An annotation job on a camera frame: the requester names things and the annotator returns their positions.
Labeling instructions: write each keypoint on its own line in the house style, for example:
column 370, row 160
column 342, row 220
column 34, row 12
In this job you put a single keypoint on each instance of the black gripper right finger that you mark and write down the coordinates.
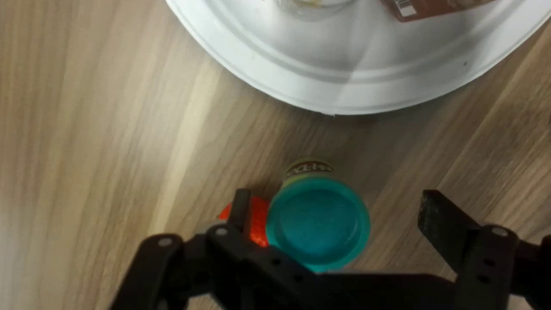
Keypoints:
column 440, row 220

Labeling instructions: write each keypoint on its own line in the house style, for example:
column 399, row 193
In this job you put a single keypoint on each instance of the spice bottle with orange lid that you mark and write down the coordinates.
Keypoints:
column 435, row 7

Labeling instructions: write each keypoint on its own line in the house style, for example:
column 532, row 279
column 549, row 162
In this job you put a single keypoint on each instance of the tub with teal lid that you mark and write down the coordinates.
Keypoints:
column 318, row 220

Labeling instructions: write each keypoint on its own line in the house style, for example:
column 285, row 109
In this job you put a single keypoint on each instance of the red round object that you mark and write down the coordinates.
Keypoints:
column 258, row 220

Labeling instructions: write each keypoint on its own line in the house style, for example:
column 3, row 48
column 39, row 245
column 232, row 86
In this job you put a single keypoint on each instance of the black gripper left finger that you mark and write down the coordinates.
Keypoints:
column 241, row 208

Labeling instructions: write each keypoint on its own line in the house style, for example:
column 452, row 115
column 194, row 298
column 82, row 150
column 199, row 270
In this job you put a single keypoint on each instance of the white paper plate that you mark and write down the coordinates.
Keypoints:
column 354, row 62

